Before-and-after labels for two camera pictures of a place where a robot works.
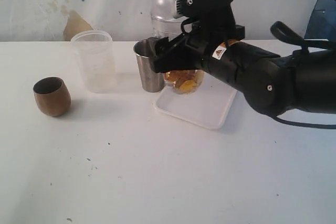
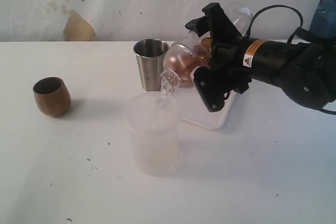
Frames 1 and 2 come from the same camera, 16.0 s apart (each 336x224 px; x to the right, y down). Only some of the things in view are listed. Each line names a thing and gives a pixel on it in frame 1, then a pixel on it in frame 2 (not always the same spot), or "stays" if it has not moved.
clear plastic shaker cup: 185,82 → 239,15
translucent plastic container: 95,52 → 154,118
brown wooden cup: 52,96 stays
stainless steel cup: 152,81 stays
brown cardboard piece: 75,23 stays
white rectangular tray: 209,107 stays
